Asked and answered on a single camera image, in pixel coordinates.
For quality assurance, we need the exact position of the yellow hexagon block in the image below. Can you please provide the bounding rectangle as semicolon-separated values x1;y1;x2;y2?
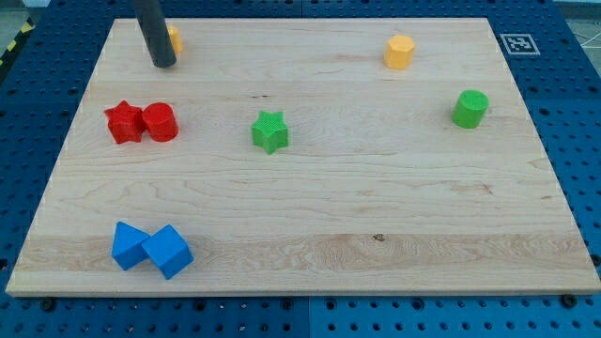
384;35;415;70

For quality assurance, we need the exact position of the yellow heart block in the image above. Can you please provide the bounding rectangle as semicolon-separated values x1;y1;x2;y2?
167;24;183;54

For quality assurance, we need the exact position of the light wooden board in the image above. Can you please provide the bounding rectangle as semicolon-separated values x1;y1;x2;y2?
7;18;600;297

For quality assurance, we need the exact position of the green star block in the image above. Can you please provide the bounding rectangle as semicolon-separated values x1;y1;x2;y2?
251;111;289;154

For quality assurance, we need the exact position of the red cylinder block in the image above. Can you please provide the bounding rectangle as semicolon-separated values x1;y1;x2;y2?
142;102;179;142

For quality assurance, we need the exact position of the blue cube block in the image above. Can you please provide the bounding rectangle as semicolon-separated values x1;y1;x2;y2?
142;224;194;280

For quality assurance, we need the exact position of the red star block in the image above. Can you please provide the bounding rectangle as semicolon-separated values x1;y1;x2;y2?
104;100;146;144

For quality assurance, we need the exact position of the green cylinder block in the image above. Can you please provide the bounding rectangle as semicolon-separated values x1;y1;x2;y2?
452;89;489;129

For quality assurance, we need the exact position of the blue triangle block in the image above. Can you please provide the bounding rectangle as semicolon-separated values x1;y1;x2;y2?
112;222;150;270

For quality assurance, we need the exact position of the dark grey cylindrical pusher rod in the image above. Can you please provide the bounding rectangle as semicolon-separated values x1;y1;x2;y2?
131;0;177;69

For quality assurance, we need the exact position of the white fiducial marker tag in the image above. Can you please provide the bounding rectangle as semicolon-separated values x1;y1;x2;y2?
500;33;540;55

